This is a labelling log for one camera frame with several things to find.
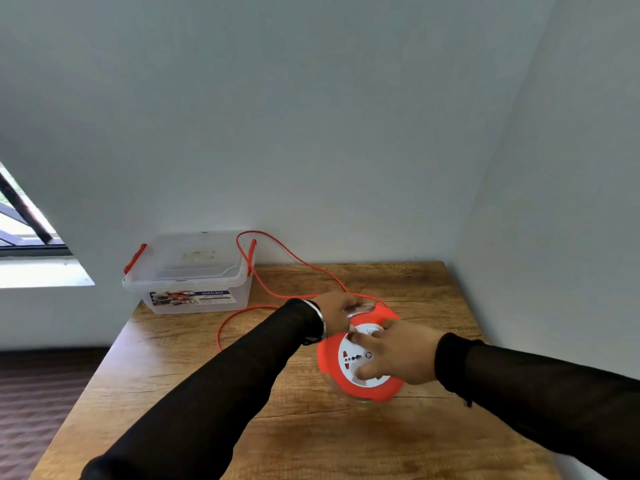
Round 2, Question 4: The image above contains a person's left hand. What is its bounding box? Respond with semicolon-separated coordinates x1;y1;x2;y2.
312;291;362;337

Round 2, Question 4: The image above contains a person's right hand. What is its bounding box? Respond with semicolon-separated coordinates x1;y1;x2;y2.
348;319;447;386

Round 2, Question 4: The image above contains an orange extension cord reel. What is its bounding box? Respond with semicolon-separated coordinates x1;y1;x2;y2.
317;303;405;401

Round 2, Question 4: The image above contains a person's right forearm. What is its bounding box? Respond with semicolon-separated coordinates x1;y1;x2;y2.
434;333;640;480

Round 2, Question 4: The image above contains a person's left forearm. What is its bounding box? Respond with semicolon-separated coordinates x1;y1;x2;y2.
80;298;326;480

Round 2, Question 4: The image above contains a clear plastic storage box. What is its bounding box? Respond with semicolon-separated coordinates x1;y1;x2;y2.
122;231;258;315

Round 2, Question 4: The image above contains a silver bracelet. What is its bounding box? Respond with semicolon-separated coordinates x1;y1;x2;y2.
302;299;328;345

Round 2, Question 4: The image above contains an orange power cable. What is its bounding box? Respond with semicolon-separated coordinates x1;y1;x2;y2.
216;231;388;351

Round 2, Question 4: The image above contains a window frame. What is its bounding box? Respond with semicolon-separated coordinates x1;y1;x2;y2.
0;162;72;258

